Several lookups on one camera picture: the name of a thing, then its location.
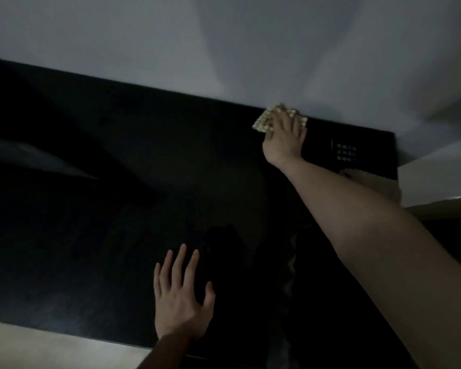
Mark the person's left hand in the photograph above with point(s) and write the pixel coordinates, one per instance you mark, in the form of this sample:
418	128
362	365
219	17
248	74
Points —
178	307

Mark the person's right hand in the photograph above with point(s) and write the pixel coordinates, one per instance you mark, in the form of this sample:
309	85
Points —
284	145

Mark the person's left middle finger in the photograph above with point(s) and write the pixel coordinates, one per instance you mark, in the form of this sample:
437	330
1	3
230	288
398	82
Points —
178	265

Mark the person's left thumb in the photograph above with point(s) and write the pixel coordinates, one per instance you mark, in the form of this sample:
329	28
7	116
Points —
209	295

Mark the person's left little finger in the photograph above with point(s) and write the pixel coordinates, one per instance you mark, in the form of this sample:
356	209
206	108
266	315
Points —
157	282

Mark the person's right thumb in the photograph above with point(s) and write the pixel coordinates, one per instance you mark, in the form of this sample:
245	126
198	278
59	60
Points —
268	135

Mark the yellow textured cleaning cloth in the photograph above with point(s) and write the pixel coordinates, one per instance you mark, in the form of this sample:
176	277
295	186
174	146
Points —
265	121

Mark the person's right forearm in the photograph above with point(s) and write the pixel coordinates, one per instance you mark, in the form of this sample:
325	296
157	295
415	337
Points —
380	249

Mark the person's left forearm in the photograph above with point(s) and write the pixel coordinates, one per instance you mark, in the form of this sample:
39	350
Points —
165	353

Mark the black glass cooktop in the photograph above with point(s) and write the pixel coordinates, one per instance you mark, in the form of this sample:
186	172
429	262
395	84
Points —
119	195

